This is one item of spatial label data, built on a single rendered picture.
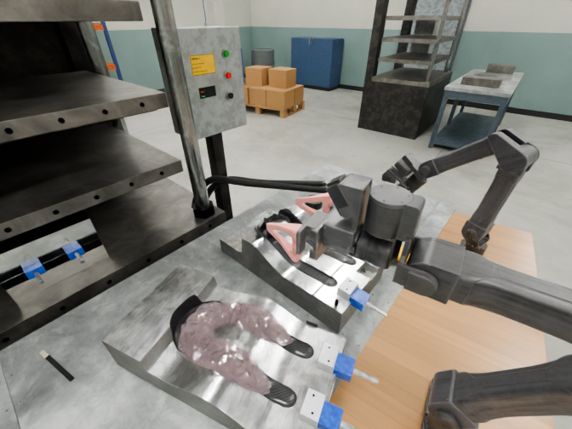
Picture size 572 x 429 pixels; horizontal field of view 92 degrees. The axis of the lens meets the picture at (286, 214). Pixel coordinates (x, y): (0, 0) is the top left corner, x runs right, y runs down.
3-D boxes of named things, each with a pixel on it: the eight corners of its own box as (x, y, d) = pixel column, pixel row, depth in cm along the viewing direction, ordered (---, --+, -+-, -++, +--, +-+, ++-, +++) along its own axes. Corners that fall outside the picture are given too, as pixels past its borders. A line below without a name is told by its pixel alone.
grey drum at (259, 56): (275, 86, 747) (274, 48, 696) (275, 91, 698) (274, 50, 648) (253, 86, 745) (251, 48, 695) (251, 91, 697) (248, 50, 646)
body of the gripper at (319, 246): (306, 226, 43) (351, 243, 40) (334, 197, 50) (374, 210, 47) (306, 258, 47) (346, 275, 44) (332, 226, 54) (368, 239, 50)
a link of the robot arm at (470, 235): (466, 228, 91) (483, 237, 88) (478, 219, 95) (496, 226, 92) (459, 243, 95) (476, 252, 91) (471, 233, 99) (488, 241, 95)
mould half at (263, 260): (380, 278, 91) (390, 248, 83) (338, 334, 75) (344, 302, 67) (270, 219, 118) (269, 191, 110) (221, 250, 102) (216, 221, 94)
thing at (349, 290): (388, 315, 73) (393, 302, 70) (380, 328, 70) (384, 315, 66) (345, 288, 80) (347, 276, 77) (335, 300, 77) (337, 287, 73)
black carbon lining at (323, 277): (358, 265, 87) (363, 241, 81) (329, 296, 77) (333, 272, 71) (276, 220, 105) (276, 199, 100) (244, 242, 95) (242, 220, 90)
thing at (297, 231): (257, 216, 45) (307, 236, 41) (282, 197, 50) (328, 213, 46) (260, 248, 49) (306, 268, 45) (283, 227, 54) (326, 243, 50)
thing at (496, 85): (501, 124, 480) (528, 64, 427) (483, 160, 358) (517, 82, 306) (456, 117, 516) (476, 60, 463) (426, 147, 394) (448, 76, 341)
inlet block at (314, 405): (368, 428, 56) (374, 417, 52) (364, 458, 52) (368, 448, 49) (307, 398, 60) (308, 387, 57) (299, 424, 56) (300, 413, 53)
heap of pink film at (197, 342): (296, 331, 69) (297, 312, 65) (264, 406, 56) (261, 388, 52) (211, 297, 78) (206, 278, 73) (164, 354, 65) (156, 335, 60)
